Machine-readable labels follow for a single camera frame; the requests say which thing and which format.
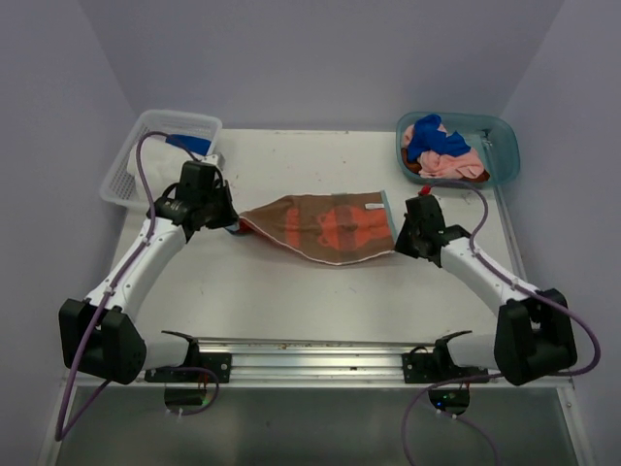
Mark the teal plastic tub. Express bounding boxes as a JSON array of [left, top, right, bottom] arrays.
[[396, 112, 520, 186]]

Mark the white plastic mesh basket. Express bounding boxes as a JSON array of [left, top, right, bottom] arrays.
[[100, 110, 224, 210]]

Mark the dark red towel in tub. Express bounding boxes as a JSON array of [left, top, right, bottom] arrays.
[[406, 162, 490, 183]]

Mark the blue rolled towel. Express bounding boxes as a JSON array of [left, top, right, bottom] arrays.
[[165, 134, 212, 156]]

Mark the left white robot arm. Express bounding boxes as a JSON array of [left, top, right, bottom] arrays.
[[58, 161, 238, 384]]

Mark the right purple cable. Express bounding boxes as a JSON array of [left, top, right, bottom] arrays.
[[398, 178, 602, 466]]

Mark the blue crumpled towel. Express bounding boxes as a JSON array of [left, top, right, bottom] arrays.
[[407, 114, 471, 163]]

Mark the aluminium mounting rail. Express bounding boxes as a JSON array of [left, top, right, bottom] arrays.
[[62, 337, 573, 389]]

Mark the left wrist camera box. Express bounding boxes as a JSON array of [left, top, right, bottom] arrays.
[[202, 152, 225, 171]]

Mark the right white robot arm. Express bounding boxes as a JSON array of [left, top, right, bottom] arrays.
[[395, 194, 577, 385]]

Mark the white rolled towel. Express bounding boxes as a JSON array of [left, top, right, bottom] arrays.
[[127, 138, 192, 203]]

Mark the orange brown patterned towel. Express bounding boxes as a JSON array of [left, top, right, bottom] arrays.
[[239, 191, 397, 266]]

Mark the pink crumpled towel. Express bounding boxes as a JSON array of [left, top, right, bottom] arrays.
[[401, 125, 487, 180]]

